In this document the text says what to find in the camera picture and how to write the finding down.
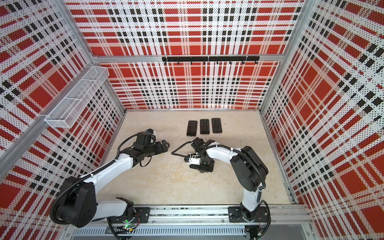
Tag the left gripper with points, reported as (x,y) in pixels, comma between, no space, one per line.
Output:
(159,149)

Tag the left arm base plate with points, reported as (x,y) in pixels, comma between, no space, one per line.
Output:
(137,214)

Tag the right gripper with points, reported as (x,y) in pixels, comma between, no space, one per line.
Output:
(203,169)

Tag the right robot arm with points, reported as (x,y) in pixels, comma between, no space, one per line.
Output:
(249,169)

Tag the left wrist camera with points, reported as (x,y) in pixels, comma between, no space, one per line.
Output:
(151,131)

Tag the black phone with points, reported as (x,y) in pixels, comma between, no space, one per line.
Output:
(217,126)
(192,128)
(204,126)

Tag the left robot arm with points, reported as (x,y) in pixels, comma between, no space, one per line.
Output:
(77,203)

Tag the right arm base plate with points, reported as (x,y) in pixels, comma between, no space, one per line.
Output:
(242,215)

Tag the black hook rail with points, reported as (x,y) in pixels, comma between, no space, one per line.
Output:
(211,59)

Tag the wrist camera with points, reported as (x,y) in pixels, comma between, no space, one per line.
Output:
(151,131)
(192,159)

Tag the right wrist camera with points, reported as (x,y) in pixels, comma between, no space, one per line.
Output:
(192,159)

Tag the white wire mesh basket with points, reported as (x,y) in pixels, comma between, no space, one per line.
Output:
(69,109)

